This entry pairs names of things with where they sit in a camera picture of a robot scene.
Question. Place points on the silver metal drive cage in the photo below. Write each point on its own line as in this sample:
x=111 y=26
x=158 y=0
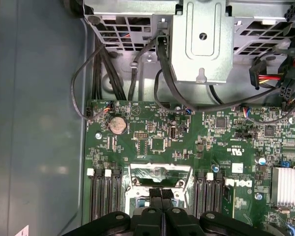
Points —
x=137 y=7

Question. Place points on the black RAM slot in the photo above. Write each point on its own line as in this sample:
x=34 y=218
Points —
x=199 y=196
x=101 y=196
x=218 y=194
x=116 y=196

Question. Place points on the metal socket cover frame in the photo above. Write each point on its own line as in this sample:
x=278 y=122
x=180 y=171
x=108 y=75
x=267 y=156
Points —
x=142 y=167

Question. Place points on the green motherboard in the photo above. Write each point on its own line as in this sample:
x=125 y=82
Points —
x=211 y=152

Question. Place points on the silver CPU plate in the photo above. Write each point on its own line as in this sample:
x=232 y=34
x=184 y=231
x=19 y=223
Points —
x=141 y=202

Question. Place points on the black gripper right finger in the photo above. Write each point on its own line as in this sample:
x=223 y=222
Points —
x=167 y=199

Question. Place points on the silver finned heatsink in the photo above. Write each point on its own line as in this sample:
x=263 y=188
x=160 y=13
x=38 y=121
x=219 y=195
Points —
x=287 y=186

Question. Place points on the black power connector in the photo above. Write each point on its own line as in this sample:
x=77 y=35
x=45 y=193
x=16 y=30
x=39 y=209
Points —
x=255 y=73

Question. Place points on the silver metal bracket box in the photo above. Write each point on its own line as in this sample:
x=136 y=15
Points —
x=201 y=61

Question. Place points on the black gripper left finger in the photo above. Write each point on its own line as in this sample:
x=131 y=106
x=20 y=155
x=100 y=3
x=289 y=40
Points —
x=155 y=199

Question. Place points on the round coin battery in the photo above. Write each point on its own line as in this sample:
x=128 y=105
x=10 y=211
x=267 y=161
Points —
x=117 y=125

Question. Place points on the black open PC case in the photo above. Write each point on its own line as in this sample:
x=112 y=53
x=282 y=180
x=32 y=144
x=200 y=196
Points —
x=39 y=123

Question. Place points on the CPU socket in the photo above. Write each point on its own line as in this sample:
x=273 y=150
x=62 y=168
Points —
x=129 y=196

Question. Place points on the white clipped RAM slot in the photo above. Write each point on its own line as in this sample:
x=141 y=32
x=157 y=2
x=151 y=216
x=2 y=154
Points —
x=94 y=196
x=108 y=196
x=209 y=196

